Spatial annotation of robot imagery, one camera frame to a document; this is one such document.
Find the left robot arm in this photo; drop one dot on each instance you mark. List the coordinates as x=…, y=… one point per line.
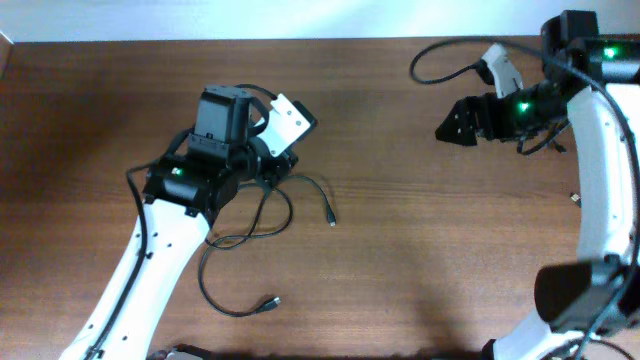
x=235, y=138

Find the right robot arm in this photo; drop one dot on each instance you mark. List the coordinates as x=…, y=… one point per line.
x=591, y=85

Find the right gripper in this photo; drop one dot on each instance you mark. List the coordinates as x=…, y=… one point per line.
x=480, y=116

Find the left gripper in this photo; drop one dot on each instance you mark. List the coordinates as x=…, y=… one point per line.
x=279, y=166

